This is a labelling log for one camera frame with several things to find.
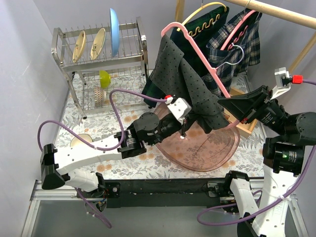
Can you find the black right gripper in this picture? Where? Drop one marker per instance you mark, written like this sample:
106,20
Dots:
258,105

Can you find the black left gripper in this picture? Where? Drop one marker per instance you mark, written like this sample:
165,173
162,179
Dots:
184,122

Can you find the grey dotted skirt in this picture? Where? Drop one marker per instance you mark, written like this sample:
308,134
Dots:
173,75

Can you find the navy cream plaid skirt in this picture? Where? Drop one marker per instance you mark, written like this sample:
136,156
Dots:
243,51

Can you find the pink wavy hanger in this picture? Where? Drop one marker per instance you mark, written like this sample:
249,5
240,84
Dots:
236,28

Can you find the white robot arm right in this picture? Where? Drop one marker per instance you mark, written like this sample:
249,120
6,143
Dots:
283,160

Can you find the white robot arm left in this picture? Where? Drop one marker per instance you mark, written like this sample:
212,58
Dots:
61,167

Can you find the green tartan skirt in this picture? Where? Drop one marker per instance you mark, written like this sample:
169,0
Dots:
201,40

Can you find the yellow hanger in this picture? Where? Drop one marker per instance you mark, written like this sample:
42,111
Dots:
196,24

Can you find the pink transparent tray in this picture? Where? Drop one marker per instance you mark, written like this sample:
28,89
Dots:
199,151

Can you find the patterned cup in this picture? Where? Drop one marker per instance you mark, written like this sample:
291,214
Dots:
99,96

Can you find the floral table mat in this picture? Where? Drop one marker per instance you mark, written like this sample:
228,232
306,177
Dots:
153,164

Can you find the yellow-green bowl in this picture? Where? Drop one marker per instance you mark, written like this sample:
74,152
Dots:
105,79

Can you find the steel dish rack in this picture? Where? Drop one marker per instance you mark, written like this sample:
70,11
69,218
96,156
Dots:
92,69

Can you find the cream bowl dark rim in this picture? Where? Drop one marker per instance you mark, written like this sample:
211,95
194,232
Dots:
75,141

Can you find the blue plate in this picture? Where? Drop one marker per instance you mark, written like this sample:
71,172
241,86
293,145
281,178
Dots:
115,41

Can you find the cream plate right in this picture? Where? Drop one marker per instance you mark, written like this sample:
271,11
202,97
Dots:
98,44

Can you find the cream plate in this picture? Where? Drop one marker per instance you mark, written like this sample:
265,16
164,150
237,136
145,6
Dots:
79,46
98,44

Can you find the cream plate left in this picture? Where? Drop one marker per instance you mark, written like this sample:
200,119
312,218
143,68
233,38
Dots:
79,46

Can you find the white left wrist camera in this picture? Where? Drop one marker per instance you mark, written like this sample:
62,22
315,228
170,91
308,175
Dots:
178,107

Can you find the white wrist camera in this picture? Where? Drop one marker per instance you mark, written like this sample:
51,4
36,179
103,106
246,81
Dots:
284,80
178,107

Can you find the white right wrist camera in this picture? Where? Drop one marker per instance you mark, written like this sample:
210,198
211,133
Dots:
284,80

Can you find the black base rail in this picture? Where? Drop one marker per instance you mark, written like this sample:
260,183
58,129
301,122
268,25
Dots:
163,192

